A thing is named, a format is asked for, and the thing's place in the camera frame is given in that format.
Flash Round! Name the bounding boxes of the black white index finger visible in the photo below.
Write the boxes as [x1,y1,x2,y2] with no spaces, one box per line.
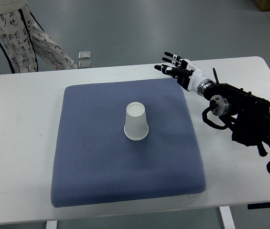
[154,64,181,74]

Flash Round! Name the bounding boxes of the black white thumb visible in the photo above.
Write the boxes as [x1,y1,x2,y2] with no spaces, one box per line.
[171,73,192,90]

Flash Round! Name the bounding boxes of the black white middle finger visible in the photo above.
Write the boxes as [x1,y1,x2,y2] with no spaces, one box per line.
[162,57,181,67]

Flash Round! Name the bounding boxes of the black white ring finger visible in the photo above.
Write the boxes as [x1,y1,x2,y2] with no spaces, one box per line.
[164,52,184,62]

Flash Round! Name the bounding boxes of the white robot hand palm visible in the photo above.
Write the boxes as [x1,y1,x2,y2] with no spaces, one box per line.
[179,59,212,92]

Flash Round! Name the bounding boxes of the white paper cup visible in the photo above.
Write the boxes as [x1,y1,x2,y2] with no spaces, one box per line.
[124,102,149,141]

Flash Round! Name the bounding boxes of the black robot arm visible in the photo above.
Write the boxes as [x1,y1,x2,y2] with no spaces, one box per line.
[154,52,270,156]

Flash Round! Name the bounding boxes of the lower metal floor plate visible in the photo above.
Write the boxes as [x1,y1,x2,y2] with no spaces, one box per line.
[78,61,91,69]

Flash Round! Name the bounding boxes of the blue quilted cushion pad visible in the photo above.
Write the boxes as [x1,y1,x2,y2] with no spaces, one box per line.
[51,78,206,208]

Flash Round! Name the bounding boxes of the person in calligraphy print trousers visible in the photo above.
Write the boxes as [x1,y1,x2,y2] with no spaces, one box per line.
[0,0,77,73]

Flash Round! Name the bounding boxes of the white right table leg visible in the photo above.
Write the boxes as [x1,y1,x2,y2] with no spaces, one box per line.
[219,206,236,229]

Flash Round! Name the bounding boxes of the white table leg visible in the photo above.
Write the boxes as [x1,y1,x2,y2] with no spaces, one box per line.
[46,220,58,229]
[219,206,236,229]

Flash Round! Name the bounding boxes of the black table control panel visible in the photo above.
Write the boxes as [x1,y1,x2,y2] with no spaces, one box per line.
[247,202,270,210]

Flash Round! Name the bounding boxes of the white left table leg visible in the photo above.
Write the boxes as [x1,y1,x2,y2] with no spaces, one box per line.
[46,220,58,229]

